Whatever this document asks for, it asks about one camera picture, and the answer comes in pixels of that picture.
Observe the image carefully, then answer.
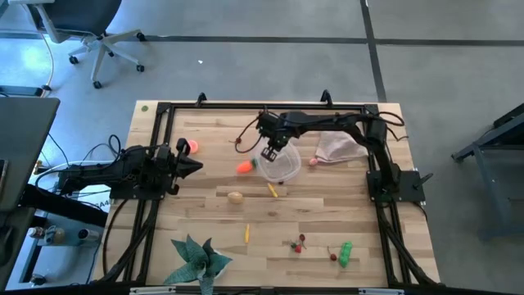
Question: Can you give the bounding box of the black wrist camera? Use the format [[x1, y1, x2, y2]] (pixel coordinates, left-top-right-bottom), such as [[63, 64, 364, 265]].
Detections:
[[256, 111, 276, 136], [156, 145, 173, 165]]

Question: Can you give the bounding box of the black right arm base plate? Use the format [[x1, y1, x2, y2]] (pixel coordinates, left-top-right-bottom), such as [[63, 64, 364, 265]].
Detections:
[[366, 170, 427, 204]]

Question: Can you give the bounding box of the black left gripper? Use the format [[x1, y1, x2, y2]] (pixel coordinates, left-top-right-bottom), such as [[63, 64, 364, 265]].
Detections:
[[153, 138, 204, 197]]

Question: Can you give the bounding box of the beige hanging cord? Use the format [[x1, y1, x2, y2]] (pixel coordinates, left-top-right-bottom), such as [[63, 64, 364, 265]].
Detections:
[[39, 32, 55, 91]]

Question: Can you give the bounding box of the flat black device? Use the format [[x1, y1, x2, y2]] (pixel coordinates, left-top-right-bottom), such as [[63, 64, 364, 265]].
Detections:
[[0, 84, 44, 98]]

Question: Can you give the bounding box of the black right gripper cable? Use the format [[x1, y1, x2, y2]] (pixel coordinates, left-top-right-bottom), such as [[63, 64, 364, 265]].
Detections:
[[234, 109, 267, 155]]

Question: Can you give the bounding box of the dark blue metal stand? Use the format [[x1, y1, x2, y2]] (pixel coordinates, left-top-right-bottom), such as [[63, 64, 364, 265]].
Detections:
[[451, 102, 524, 241]]

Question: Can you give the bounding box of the white labelled box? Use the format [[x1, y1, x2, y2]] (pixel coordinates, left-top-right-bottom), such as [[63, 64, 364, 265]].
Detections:
[[77, 192, 114, 214]]

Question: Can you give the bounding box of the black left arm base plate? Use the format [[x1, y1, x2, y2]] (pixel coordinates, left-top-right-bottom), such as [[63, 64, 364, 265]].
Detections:
[[109, 170, 169, 202]]

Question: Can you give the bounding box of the green toy pea pod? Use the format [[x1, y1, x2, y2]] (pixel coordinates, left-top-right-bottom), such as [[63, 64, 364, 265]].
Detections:
[[338, 240, 354, 270]]

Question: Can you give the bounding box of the green leafy plant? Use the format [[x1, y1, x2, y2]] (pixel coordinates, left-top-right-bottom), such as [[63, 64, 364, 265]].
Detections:
[[163, 234, 233, 295]]

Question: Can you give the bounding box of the beige folded cloth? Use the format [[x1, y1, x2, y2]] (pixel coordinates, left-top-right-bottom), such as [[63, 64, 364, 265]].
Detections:
[[314, 129, 369, 164]]

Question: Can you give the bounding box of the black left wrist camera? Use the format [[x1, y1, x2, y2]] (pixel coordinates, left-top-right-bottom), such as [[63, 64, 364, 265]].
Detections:
[[156, 145, 173, 165]]

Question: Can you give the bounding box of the black right arm base cable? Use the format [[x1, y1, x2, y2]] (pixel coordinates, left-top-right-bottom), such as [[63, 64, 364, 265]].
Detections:
[[376, 110, 410, 143]]

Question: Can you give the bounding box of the black white office chair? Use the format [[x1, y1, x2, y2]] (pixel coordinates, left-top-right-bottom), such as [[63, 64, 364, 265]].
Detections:
[[24, 0, 147, 90]]

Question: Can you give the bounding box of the white cylinder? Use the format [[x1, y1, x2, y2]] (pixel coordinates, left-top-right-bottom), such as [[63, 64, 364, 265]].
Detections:
[[77, 228, 102, 242]]

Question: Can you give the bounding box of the clear plastic tupperware container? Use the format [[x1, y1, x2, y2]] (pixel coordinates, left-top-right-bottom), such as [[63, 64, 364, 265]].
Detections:
[[252, 138, 303, 184]]

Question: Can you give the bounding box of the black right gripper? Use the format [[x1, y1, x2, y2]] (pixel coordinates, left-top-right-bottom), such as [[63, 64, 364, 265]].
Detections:
[[260, 116, 292, 162]]

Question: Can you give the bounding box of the black desk beam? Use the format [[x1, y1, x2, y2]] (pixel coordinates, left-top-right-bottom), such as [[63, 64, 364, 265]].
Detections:
[[20, 184, 110, 229]]

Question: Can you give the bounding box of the black aluminium table frame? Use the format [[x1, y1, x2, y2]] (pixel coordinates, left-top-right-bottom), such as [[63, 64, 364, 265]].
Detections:
[[96, 100, 441, 288]]

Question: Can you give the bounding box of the small jar with blue strap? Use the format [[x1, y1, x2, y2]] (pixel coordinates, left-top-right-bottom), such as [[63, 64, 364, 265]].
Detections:
[[43, 225, 66, 246]]

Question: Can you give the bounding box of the grey desk top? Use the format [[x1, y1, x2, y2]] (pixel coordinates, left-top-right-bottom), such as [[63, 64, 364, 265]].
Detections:
[[0, 97, 61, 212]]

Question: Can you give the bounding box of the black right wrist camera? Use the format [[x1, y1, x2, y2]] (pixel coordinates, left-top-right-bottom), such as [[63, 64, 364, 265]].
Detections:
[[256, 111, 276, 136]]

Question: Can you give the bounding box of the silver frame bracket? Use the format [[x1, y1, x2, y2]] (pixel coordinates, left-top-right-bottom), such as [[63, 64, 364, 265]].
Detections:
[[358, 288, 404, 295]]

